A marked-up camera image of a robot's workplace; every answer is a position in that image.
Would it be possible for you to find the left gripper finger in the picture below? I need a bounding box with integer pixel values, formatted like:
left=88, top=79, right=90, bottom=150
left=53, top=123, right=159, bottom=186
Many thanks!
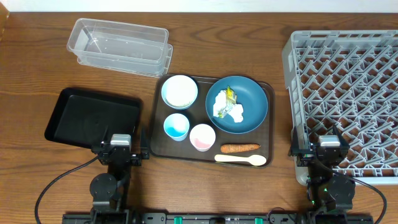
left=140, top=126, right=150, bottom=152
left=99, top=126, right=109, bottom=147

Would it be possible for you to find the dark blue plate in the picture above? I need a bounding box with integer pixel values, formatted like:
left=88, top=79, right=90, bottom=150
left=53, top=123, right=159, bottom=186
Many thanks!
left=205, top=76, right=269, bottom=134

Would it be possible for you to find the grey dishwasher rack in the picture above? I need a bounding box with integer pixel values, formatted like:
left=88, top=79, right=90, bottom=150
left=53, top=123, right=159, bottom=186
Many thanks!
left=282, top=30, right=397, bottom=185

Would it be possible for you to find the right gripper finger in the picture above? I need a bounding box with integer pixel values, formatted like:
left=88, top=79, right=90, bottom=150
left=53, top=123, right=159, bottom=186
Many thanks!
left=332, top=124, right=350, bottom=152
left=288, top=127, right=300, bottom=157

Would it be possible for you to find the cream plastic spoon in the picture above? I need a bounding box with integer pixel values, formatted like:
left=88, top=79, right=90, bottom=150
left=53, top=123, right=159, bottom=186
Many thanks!
left=215, top=154, right=267, bottom=166

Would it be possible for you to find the dark brown serving tray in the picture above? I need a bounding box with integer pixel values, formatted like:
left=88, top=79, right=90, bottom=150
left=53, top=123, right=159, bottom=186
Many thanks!
left=146, top=75, right=275, bottom=168

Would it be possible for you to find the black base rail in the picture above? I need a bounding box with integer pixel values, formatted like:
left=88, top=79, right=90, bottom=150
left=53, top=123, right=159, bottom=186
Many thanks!
left=61, top=212, right=374, bottom=224

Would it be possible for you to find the orange carrot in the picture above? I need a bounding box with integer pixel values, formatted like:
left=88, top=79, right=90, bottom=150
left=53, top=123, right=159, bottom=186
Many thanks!
left=221, top=144, right=261, bottom=154

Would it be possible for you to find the pink cup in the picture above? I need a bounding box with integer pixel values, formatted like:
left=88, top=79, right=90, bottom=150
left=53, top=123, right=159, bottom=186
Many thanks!
left=190, top=124, right=216, bottom=152

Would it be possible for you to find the clear plastic bin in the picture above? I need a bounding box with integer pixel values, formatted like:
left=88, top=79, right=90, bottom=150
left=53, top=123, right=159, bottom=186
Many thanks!
left=67, top=18, right=173, bottom=78

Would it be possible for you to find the crumpled white tissue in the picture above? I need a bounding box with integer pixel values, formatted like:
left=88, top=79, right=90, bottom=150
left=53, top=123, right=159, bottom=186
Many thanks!
left=213, top=87, right=244, bottom=123

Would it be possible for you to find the light blue rice bowl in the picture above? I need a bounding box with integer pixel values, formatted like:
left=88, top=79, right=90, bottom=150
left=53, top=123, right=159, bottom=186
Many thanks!
left=160, top=75, right=198, bottom=110

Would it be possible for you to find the yellow snack wrapper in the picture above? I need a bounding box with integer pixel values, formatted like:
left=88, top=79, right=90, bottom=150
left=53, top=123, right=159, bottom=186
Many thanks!
left=218, top=86, right=237, bottom=118

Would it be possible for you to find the black plastic tray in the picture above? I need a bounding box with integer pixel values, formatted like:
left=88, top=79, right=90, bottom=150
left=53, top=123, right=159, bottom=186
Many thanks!
left=44, top=88, right=142, bottom=149

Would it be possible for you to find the light blue cup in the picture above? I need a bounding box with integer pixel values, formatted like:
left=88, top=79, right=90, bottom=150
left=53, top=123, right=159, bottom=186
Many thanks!
left=163, top=113, right=190, bottom=141

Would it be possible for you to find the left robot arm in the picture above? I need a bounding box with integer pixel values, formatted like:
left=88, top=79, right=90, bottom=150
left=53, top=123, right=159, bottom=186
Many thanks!
left=88, top=128, right=149, bottom=224

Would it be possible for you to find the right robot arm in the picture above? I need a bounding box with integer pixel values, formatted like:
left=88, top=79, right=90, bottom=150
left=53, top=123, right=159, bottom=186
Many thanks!
left=288, top=126, right=355, bottom=223

